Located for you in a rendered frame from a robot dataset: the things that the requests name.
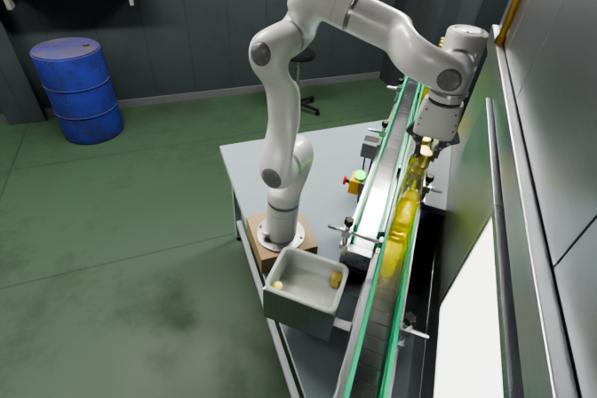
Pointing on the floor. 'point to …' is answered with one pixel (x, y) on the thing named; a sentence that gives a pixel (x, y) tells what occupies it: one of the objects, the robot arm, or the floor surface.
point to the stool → (299, 75)
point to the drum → (78, 89)
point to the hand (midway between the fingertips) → (426, 151)
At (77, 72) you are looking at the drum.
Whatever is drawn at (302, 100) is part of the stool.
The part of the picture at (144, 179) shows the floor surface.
